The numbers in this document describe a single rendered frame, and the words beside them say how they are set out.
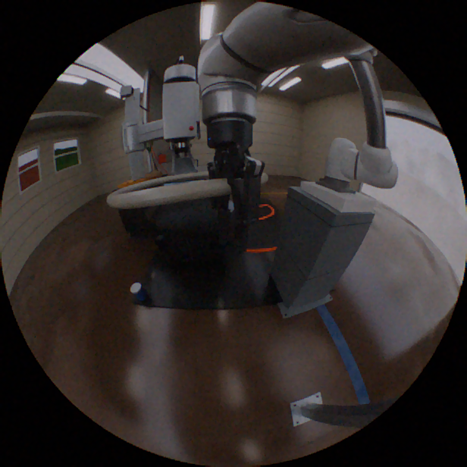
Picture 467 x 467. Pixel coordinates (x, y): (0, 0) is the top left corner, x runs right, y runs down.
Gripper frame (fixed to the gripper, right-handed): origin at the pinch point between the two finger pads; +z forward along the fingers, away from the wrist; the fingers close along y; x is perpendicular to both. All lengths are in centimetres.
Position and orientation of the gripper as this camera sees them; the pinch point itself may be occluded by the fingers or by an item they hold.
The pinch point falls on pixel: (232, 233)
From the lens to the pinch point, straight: 27.8
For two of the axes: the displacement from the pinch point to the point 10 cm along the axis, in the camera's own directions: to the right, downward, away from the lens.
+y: -6.0, -3.8, 7.1
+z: 0.2, 8.8, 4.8
